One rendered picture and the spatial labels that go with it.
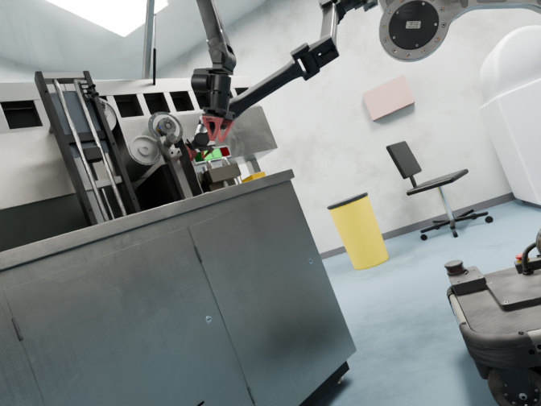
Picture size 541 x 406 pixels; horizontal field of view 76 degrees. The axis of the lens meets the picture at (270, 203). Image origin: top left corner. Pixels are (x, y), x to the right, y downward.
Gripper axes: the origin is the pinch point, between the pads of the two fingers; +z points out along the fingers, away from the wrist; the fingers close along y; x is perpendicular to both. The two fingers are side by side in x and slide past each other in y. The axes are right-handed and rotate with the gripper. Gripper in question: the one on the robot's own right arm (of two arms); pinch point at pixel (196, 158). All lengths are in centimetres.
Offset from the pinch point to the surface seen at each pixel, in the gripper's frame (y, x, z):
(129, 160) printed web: -24.5, 9.5, 3.9
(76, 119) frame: -41.8, 13.8, -14.7
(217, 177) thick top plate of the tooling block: 7.0, -8.2, 5.9
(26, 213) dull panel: -60, 18, 31
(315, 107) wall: 251, 122, 84
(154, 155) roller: -15.5, 7.1, 1.4
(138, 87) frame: 4, 64, 8
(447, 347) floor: 51, -116, 13
